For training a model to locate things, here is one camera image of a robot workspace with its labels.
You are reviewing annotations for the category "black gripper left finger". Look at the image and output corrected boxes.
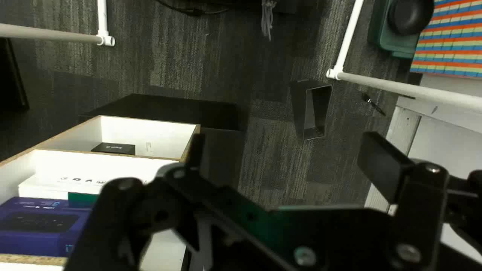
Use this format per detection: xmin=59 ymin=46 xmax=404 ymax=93
xmin=65 ymin=163 xmax=244 ymax=271

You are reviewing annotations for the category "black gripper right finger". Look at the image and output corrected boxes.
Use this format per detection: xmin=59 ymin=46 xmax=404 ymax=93
xmin=357 ymin=130 xmax=482 ymax=271

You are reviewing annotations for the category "white cabinet with wood edges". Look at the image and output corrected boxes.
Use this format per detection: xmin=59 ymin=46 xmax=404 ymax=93
xmin=0 ymin=93 xmax=249 ymax=271

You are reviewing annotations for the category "long white box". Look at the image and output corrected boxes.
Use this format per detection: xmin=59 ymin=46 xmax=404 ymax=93
xmin=18 ymin=168 xmax=171 ymax=201

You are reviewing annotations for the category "flat black box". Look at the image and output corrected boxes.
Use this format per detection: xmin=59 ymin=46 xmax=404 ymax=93
xmin=91 ymin=141 xmax=137 ymax=156

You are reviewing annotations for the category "dark blue box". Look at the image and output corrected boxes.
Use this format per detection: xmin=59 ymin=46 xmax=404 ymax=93
xmin=0 ymin=195 xmax=95 ymax=257

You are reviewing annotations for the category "small black clip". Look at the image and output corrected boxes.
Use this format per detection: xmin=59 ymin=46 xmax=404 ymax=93
xmin=360 ymin=91 xmax=387 ymax=117

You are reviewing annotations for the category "black rectangular bin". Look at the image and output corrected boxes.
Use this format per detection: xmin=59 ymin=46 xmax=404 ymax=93
xmin=290 ymin=78 xmax=335 ymax=141

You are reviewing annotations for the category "teal case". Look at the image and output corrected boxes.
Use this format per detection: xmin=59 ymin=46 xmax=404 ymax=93
xmin=368 ymin=0 xmax=428 ymax=60

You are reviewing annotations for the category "colourful striped wall panel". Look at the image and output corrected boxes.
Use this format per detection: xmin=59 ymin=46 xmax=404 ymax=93
xmin=410 ymin=0 xmax=482 ymax=79

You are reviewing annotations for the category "white cable bundle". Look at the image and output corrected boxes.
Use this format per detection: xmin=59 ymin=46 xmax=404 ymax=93
xmin=259 ymin=0 xmax=276 ymax=41

